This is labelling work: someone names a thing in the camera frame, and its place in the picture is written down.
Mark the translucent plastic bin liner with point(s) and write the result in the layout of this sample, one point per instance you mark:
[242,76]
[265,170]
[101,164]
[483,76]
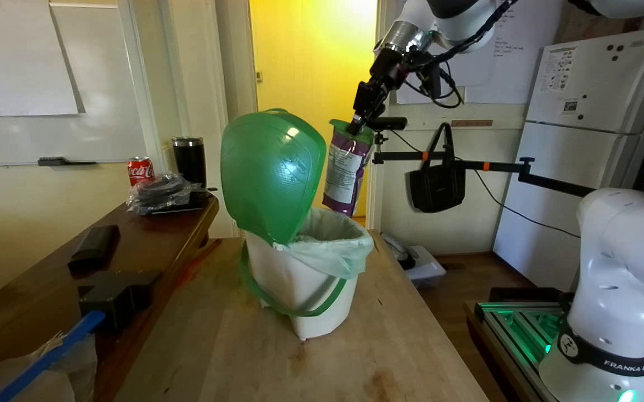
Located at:
[337,248]

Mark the dark wooden table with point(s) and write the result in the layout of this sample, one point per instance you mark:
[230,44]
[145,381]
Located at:
[22,298]

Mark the black tumbler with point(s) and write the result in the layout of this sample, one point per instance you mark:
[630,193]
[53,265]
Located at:
[188,160]

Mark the white object on floor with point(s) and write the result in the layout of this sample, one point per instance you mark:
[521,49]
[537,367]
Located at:
[424,265]

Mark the green food pack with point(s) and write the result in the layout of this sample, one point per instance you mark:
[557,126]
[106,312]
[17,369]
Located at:
[346,170]

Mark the white door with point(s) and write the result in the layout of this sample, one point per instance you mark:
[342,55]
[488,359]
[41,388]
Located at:
[210,90]

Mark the white whiteboard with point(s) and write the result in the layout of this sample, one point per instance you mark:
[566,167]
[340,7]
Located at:
[113,90]

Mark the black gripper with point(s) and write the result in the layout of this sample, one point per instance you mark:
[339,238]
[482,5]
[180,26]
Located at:
[379,86]

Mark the green lit control box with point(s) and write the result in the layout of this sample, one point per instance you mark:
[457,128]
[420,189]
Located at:
[523,335]

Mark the black camera on stand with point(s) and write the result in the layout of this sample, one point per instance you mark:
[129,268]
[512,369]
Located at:
[390,123]

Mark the plastic bag pile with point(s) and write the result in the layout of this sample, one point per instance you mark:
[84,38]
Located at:
[166,196]

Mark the white bin with picture label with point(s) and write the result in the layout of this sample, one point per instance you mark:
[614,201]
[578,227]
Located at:
[285,276]

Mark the green bin lid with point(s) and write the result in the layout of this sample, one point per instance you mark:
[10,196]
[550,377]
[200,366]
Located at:
[270,175]

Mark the chunky black object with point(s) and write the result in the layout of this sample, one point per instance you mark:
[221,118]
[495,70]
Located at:
[116,298]

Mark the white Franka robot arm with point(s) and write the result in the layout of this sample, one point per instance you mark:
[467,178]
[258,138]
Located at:
[619,282]

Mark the white plastic bag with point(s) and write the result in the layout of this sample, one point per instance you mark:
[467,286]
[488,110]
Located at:
[77,369]

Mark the red soda can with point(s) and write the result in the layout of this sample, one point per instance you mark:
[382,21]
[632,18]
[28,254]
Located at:
[142,174]

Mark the large white wall paper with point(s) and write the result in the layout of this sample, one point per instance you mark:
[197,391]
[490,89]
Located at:
[501,67]

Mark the white refrigerator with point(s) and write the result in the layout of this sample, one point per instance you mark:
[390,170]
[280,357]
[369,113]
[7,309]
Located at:
[598,90]

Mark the black boom pole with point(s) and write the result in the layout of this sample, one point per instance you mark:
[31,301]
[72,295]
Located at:
[486,167]

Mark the black hanging bag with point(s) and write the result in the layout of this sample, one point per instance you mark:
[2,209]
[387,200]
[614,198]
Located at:
[435,191]

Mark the flat black box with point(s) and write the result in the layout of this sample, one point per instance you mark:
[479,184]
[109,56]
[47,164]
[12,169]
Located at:
[95,248]

